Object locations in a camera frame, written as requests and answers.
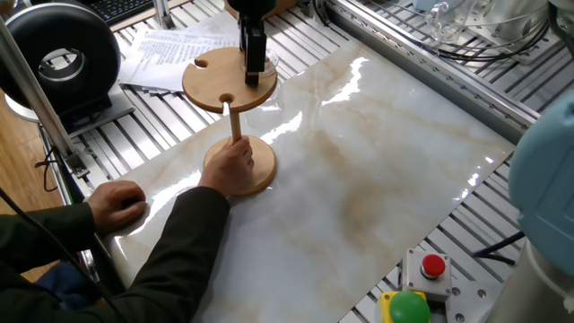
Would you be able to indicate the person's left hand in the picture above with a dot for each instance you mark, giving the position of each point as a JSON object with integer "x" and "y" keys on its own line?
{"x": 114, "y": 206}

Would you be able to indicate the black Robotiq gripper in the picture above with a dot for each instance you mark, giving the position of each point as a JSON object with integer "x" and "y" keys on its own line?
{"x": 251, "y": 6}

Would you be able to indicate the blue trousers leg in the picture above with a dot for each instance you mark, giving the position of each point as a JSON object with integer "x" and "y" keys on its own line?
{"x": 63, "y": 287}

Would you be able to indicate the black keyboard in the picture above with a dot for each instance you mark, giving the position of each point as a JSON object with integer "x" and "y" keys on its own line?
{"x": 121, "y": 9}

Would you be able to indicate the grey box red button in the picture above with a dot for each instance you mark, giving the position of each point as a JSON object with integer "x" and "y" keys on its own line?
{"x": 417, "y": 278}

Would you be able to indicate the silver metal upright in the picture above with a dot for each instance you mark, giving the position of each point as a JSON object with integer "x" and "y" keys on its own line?
{"x": 162, "y": 13}

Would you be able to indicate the silver UR5 robot arm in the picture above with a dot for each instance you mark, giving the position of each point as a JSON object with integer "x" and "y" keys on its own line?
{"x": 547, "y": 179}

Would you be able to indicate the left forearm dark sleeve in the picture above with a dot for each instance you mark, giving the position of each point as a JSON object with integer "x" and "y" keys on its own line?
{"x": 40, "y": 238}

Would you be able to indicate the person's right hand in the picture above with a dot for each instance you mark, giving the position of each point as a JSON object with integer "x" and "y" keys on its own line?
{"x": 228, "y": 168}

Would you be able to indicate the white metal bracket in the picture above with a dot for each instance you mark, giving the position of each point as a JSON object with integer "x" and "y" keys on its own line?
{"x": 511, "y": 36}

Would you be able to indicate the aluminium frame post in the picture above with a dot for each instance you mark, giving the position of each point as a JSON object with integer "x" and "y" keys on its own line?
{"x": 45, "y": 112}

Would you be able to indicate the yellow box green button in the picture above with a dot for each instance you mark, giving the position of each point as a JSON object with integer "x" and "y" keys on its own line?
{"x": 408, "y": 309}

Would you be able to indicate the round wooden cup shelf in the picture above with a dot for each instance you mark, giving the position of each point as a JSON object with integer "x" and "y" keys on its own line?
{"x": 215, "y": 81}

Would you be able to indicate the printed paper sheet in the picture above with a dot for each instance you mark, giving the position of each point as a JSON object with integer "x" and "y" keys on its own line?
{"x": 161, "y": 63}

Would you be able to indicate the grey aluminium frame rail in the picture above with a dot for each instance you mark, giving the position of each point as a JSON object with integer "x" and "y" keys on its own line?
{"x": 448, "y": 85}

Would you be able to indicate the grey base plate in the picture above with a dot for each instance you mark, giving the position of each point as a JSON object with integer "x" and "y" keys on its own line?
{"x": 119, "y": 110}

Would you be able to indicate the silver robot mounting plate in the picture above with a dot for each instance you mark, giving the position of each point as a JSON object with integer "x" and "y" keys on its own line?
{"x": 471, "y": 305}

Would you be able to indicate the clear glass beaker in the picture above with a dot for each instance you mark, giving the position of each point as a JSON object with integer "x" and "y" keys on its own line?
{"x": 448, "y": 22}

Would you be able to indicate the clear glass cup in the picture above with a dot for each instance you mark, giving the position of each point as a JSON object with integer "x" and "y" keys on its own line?
{"x": 272, "y": 61}

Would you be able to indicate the right forearm dark sleeve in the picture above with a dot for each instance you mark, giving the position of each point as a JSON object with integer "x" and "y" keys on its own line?
{"x": 179, "y": 255}

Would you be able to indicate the white paper sheet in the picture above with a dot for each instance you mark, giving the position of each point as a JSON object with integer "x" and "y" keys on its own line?
{"x": 211, "y": 27}

